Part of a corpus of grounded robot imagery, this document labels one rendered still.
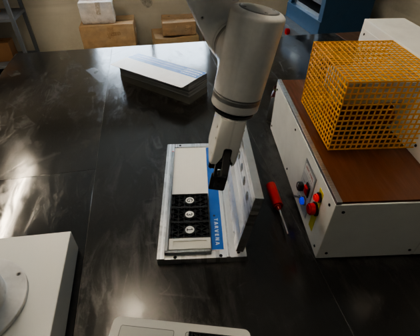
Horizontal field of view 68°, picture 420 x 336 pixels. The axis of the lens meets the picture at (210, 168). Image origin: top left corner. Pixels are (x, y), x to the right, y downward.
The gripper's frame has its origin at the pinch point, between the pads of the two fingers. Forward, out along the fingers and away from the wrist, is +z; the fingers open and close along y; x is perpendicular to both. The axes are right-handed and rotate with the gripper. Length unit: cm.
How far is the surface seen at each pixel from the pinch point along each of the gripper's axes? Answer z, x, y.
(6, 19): 78, -193, -288
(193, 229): 18.6, -2.3, 0.3
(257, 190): -1.3, 7.7, 5.4
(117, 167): 25.9, -26.4, -27.1
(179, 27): 67, -23, -327
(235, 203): 10.9, 6.7, -2.6
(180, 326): 21.6, -3.6, 22.2
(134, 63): 16, -32, -87
